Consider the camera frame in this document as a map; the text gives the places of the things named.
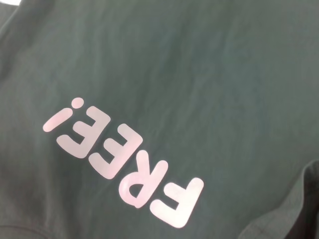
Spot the dark green FREE t-shirt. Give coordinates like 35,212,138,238
0,0,319,239

